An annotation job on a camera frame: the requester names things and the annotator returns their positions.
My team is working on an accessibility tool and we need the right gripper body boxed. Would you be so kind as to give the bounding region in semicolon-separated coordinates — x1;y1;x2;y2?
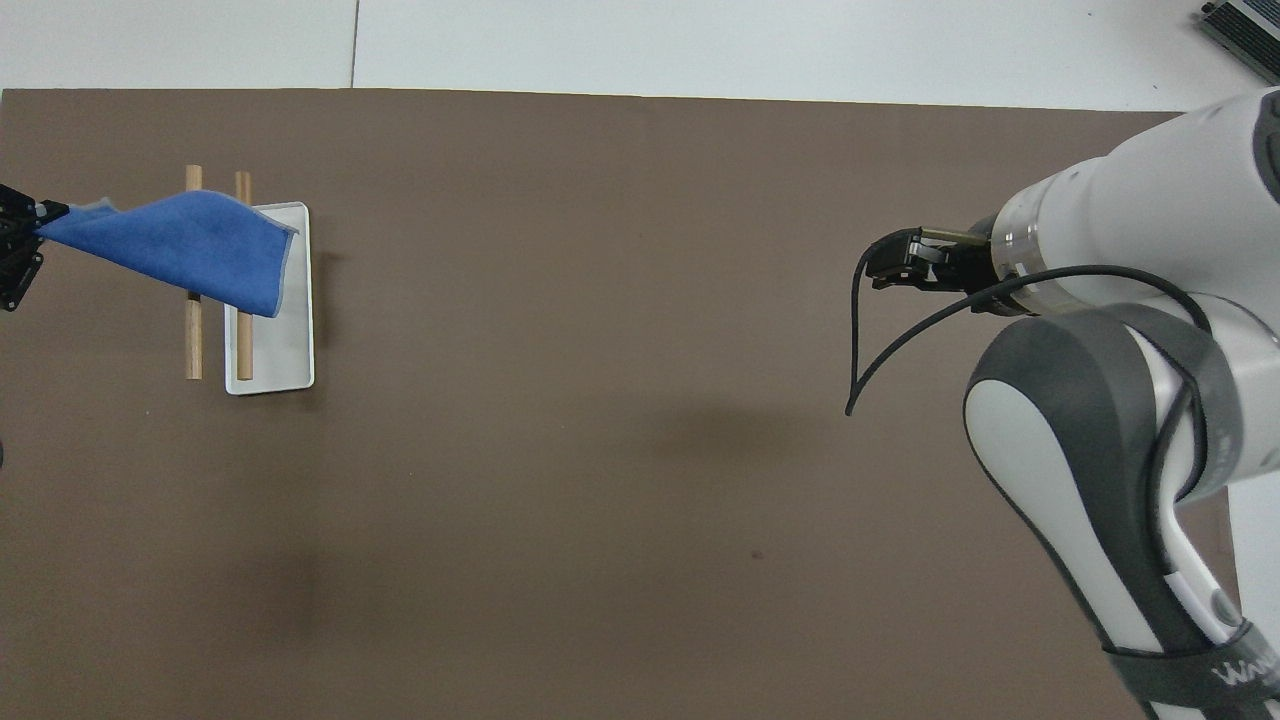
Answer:
932;238;1003;301

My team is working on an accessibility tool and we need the blue towel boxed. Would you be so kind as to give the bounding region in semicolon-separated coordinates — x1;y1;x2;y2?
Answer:
35;191;299;320

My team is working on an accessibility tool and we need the wooden rod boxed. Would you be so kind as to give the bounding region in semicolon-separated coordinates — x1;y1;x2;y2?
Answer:
234;171;254;384
184;164;205;382

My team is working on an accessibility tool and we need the white rectangular tray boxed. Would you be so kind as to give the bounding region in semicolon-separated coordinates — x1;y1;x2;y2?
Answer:
224;201;317;397

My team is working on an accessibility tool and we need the grey ribbed metal device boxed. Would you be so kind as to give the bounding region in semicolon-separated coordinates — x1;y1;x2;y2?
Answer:
1199;0;1280;87

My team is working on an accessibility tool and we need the black cable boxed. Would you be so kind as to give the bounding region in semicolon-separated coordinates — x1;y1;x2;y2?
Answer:
844;232;1217;521

